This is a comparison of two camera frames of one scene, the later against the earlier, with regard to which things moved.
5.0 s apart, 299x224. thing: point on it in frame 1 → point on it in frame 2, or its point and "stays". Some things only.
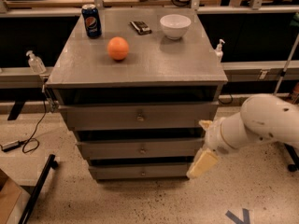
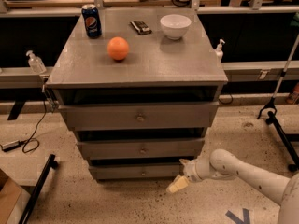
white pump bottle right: [220, 50] stays
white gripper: [215, 136] → [190, 170]
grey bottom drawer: [139, 172] stays
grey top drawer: [144, 116] stays
